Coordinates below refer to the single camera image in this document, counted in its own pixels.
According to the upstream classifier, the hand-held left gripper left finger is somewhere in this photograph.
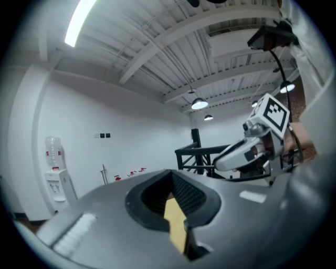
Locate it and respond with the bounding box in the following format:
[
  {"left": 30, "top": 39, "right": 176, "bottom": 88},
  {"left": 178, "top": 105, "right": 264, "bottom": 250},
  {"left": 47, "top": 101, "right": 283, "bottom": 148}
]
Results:
[{"left": 13, "top": 169, "right": 191, "bottom": 269}]

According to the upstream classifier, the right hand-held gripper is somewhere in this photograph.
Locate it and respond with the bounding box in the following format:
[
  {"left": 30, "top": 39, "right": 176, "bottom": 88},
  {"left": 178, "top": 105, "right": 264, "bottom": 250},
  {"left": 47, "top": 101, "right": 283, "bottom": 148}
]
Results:
[{"left": 212, "top": 92, "right": 291, "bottom": 184}]

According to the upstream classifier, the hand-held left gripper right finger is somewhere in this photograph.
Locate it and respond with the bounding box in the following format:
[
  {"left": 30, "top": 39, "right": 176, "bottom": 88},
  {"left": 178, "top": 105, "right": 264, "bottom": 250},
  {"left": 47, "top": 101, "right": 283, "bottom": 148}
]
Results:
[{"left": 171, "top": 157, "right": 331, "bottom": 269}]

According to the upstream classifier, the person's right forearm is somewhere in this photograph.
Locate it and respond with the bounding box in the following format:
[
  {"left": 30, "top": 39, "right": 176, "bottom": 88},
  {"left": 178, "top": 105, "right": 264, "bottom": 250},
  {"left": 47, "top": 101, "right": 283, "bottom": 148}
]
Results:
[{"left": 283, "top": 121, "right": 317, "bottom": 162}]

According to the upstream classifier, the black metal railing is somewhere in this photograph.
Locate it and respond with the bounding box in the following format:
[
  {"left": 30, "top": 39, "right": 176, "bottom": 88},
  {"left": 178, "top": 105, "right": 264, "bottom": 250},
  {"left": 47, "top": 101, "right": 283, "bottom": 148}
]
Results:
[{"left": 174, "top": 128, "right": 237, "bottom": 180}]

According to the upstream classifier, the white water dispenser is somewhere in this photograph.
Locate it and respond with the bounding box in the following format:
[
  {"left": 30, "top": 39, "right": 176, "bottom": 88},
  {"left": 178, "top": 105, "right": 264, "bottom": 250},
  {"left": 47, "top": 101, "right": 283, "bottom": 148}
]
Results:
[{"left": 44, "top": 169, "right": 78, "bottom": 214}]

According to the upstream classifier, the round light wooden side table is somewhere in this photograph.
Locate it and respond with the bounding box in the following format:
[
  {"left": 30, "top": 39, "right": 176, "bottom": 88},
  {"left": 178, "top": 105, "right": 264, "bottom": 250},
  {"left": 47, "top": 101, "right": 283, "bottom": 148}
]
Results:
[{"left": 163, "top": 198, "right": 188, "bottom": 255}]

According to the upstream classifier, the clear dispenser water bottle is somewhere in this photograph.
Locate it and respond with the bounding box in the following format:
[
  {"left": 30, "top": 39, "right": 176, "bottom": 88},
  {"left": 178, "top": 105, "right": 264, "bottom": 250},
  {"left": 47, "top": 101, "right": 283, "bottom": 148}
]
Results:
[{"left": 44, "top": 136, "right": 67, "bottom": 171}]

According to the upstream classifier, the person's white shirt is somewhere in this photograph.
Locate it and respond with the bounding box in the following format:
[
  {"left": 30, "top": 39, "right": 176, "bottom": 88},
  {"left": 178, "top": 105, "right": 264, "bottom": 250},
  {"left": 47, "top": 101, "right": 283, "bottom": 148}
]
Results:
[{"left": 277, "top": 0, "right": 336, "bottom": 161}]

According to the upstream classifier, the fluorescent ceiling tube light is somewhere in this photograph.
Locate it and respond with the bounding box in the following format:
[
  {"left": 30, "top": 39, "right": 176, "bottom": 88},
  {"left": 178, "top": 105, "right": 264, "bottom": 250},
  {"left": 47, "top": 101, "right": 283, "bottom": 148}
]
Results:
[{"left": 64, "top": 0, "right": 98, "bottom": 48}]

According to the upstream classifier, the grey mop handle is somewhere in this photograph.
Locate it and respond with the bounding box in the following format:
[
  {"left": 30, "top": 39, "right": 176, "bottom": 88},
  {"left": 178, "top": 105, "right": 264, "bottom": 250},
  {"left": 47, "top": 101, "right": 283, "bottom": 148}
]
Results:
[{"left": 100, "top": 163, "right": 109, "bottom": 185}]

